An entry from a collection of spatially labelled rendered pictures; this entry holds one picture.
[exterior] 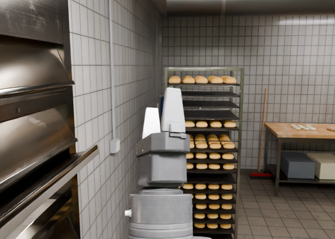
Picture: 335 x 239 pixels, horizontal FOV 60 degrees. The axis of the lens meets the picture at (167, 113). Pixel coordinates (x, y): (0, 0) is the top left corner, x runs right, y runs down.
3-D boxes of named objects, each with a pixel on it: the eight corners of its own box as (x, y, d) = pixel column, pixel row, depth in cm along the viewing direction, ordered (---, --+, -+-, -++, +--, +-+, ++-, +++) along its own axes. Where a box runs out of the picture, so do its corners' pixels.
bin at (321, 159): (319, 179, 405) (320, 162, 401) (305, 167, 454) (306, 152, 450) (346, 180, 402) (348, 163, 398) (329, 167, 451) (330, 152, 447)
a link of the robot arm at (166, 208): (175, 145, 50) (176, 219, 47) (119, 143, 47) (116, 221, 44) (207, 133, 39) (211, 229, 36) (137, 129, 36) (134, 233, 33)
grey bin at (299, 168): (287, 178, 410) (288, 161, 406) (278, 166, 459) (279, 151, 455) (314, 179, 406) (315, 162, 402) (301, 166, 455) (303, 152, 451)
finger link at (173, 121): (182, 91, 41) (183, 134, 39) (160, 88, 40) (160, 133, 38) (187, 87, 39) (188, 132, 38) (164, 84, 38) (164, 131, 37)
